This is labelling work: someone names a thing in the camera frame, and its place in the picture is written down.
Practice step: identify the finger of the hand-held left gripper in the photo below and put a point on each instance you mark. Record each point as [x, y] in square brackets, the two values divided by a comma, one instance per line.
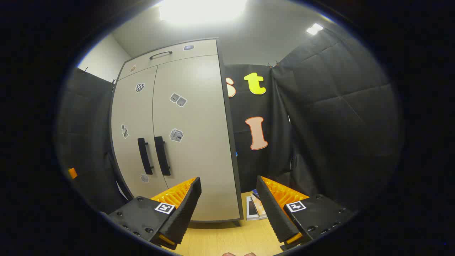
[73, 173]

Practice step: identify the large ceiling light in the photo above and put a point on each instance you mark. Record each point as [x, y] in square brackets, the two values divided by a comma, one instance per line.
[202, 10]

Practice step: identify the grey double-door shoe cabinet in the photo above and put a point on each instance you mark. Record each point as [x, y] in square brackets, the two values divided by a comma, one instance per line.
[231, 153]

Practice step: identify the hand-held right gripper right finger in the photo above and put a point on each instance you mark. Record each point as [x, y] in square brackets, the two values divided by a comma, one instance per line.
[272, 209]

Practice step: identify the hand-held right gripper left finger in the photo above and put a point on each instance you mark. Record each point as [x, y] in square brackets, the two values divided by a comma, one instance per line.
[186, 209]

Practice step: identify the cream cover book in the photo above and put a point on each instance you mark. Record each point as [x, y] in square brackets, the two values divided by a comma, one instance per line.
[260, 209]

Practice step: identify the cabinet door with box stickers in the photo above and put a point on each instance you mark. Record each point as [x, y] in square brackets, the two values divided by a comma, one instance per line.
[202, 160]

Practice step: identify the small ceiling light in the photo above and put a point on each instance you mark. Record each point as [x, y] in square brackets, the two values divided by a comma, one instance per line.
[314, 28]

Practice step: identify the black backdrop cloth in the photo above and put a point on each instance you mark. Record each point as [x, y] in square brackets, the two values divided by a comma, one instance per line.
[337, 124]

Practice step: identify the cabinet door with checkered sticker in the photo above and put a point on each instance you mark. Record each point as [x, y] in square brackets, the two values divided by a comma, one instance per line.
[131, 113]

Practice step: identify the white booklet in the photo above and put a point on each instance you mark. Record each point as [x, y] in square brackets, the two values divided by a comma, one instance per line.
[250, 209]

